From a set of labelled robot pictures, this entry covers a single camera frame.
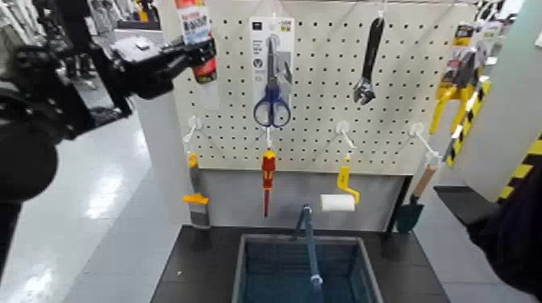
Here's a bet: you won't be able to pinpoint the dark background shelf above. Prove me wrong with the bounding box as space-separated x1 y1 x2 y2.
99 0 162 31

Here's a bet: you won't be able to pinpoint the green trowel with wooden handle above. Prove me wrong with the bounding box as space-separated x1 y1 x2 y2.
395 164 438 234

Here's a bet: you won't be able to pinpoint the red spray can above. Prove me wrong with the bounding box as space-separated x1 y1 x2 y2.
174 0 219 85

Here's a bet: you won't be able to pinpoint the grey and yellow scraper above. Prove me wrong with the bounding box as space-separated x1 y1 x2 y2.
181 151 211 228

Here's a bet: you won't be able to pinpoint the white paint roller yellow handle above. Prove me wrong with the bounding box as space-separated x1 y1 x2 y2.
319 157 361 213

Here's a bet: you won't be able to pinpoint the beige pegboard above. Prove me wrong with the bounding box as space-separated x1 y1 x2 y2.
158 0 479 176

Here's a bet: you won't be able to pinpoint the black background robot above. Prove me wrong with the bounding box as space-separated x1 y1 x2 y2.
33 0 101 85

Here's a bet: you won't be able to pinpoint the black flat base plate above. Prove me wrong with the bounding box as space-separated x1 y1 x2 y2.
433 185 501 226

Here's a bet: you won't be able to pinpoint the teal crate handle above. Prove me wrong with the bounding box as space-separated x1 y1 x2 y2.
292 205 325 303

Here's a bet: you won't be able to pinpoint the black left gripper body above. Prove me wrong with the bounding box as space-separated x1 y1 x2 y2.
122 43 193 101

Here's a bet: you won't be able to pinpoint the black adjustable wrench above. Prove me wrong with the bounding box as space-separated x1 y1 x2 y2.
352 16 386 106

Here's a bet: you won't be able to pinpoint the blue scissors on card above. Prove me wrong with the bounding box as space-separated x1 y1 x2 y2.
248 15 296 129

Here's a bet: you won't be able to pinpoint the teal crate with grey rim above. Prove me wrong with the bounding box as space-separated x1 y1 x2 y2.
231 234 384 303

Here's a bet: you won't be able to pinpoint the red and yellow screwdriver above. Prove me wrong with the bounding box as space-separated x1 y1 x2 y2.
261 150 277 218

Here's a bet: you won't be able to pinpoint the grey pillar with hazard stripes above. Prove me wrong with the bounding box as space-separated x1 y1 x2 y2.
442 0 542 203

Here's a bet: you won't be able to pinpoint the yellow handled pliers in package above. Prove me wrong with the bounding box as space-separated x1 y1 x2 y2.
428 23 505 135

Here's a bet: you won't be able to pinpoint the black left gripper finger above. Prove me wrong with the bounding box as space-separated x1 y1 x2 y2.
169 39 217 56
186 52 216 68

